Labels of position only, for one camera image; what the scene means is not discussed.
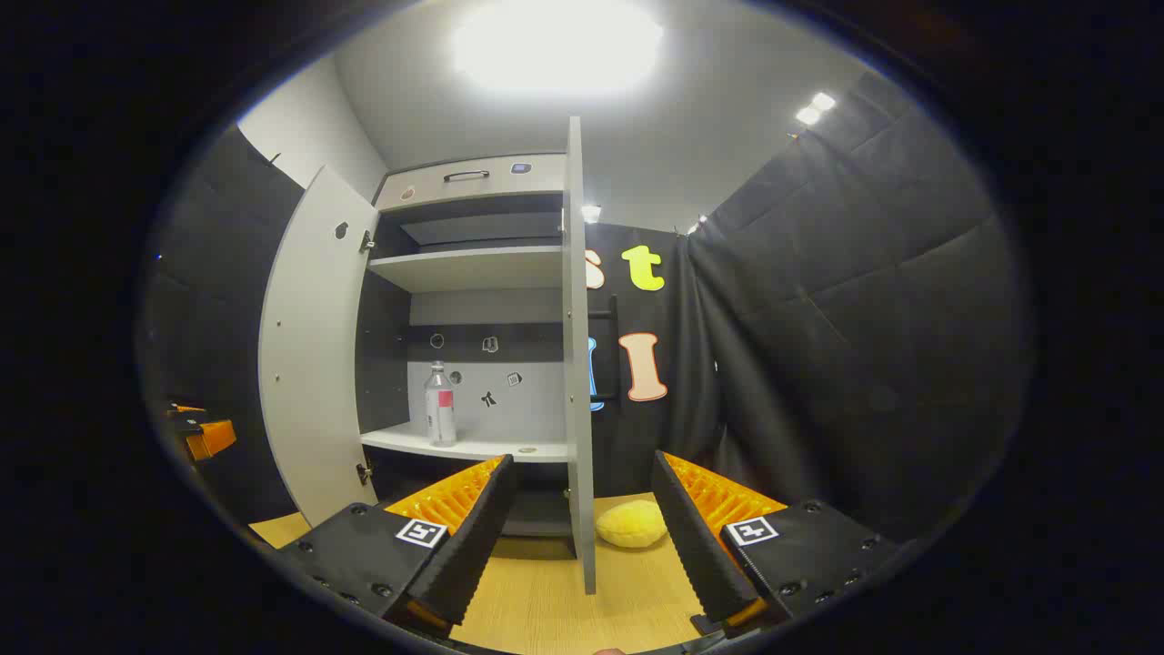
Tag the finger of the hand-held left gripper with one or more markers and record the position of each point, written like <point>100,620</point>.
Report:
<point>214,438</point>
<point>189,409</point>

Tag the grey cabinet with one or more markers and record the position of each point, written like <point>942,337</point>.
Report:
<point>473,268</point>

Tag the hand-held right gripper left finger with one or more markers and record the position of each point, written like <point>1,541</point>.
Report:
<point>473,537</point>

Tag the grey cabinet drawer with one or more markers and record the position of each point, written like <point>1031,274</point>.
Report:
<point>536,177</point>

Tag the double ceiling spotlight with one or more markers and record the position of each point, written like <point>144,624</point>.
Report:
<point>816,107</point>

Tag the clear plastic bottle red label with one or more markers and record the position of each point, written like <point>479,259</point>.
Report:
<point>440,409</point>

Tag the large ceiling light panel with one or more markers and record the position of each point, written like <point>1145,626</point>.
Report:
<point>555,41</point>

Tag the black backdrop cloth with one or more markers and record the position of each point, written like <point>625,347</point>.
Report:
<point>864,318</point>

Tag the yellow plush coaster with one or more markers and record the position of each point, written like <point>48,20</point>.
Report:
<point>627,526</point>

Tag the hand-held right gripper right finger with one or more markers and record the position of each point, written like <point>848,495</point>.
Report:
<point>696,537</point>

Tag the grey cabinet door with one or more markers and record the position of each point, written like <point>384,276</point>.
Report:
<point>577,364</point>
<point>309,364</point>

